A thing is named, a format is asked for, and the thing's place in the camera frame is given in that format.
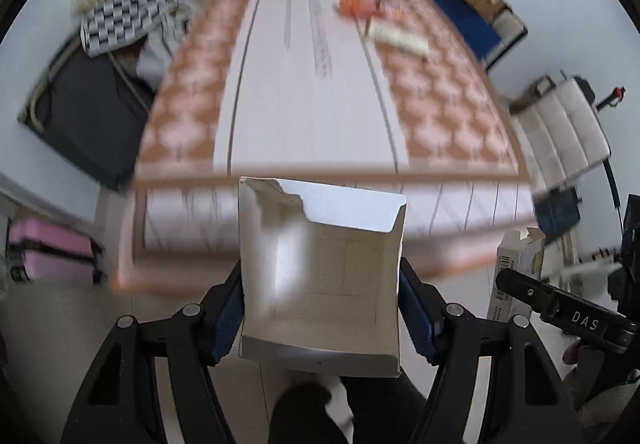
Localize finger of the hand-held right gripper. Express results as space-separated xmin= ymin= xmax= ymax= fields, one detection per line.
xmin=495 ymin=267 xmax=557 ymax=321

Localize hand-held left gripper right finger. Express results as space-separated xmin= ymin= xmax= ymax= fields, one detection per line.
xmin=398 ymin=257 xmax=584 ymax=444

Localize person's legs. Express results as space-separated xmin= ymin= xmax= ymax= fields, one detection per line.
xmin=267 ymin=374 xmax=432 ymax=444

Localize black exercise equipment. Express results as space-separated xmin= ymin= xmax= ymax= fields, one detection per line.
xmin=575 ymin=74 xmax=629 ymax=226

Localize orange plastic packet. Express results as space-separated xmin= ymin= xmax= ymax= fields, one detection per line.
xmin=334 ymin=0 xmax=402 ymax=21

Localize white cardboard box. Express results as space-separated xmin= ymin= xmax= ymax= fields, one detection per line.
xmin=237 ymin=176 xmax=408 ymax=378

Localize open dark suitcase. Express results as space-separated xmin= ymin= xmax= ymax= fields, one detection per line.
xmin=17 ymin=36 xmax=157 ymax=193

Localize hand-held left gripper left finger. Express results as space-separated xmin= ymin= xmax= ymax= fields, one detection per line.
xmin=60 ymin=260 xmax=246 ymax=444

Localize black frame white chair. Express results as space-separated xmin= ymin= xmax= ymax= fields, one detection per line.
xmin=479 ymin=0 xmax=529 ymax=74

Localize white padded chair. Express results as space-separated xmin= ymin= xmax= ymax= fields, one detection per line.
xmin=509 ymin=74 xmax=614 ymax=276

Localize person's right forearm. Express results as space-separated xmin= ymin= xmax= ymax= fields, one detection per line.
xmin=575 ymin=370 xmax=640 ymax=431

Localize black and white checkered cloth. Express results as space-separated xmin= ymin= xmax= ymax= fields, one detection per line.
xmin=79 ymin=0 xmax=186 ymax=58

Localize table with diamond tablecloth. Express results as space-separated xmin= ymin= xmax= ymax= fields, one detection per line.
xmin=112 ymin=0 xmax=540 ymax=296

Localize pink suitcase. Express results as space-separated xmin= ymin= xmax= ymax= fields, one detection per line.
xmin=5 ymin=217 xmax=107 ymax=286

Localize white barcode box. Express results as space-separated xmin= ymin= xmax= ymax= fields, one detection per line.
xmin=492 ymin=226 xmax=547 ymax=321

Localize pale yellow medicine box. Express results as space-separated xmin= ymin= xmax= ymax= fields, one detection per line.
xmin=366 ymin=19 xmax=433 ymax=57

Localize white clothes pile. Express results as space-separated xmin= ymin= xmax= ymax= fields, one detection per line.
xmin=134 ymin=6 xmax=194 ymax=90

